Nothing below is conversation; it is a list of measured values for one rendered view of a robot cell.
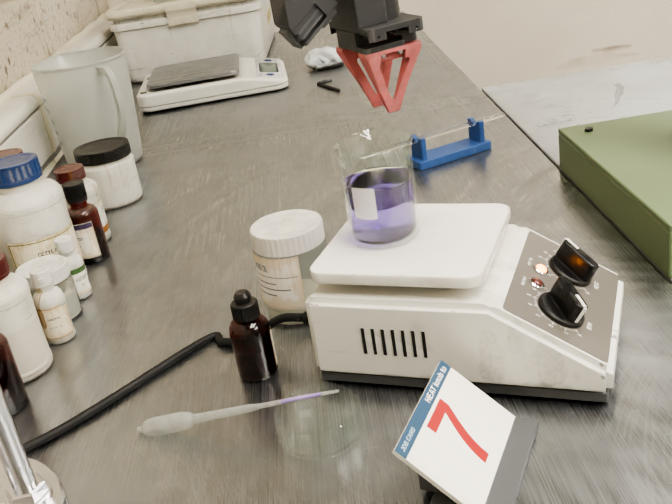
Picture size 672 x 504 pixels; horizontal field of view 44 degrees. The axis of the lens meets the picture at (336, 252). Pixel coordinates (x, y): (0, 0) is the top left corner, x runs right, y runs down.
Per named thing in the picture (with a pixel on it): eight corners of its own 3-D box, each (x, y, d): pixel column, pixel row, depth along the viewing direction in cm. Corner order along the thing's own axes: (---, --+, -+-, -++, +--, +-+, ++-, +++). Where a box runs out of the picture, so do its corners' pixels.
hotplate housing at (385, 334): (624, 306, 63) (623, 209, 59) (613, 410, 52) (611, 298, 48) (348, 295, 71) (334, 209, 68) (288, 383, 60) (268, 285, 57)
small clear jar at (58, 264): (50, 304, 78) (33, 254, 76) (93, 304, 77) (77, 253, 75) (21, 330, 74) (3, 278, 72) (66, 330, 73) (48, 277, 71)
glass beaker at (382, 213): (427, 251, 57) (415, 138, 54) (349, 261, 57) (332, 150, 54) (419, 217, 62) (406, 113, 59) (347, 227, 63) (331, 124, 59)
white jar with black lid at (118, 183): (148, 187, 106) (134, 133, 103) (136, 207, 99) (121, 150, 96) (96, 194, 106) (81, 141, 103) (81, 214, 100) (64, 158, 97)
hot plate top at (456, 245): (513, 213, 62) (512, 202, 61) (482, 290, 52) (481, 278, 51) (361, 213, 66) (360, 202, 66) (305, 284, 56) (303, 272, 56)
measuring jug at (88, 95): (182, 160, 114) (156, 51, 108) (95, 191, 107) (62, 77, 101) (124, 141, 128) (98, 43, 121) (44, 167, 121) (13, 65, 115)
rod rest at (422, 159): (476, 143, 102) (474, 114, 101) (492, 148, 99) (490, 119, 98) (406, 164, 99) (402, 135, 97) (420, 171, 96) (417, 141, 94)
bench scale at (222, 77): (290, 91, 142) (285, 63, 140) (139, 118, 141) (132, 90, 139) (284, 69, 159) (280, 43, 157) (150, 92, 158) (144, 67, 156)
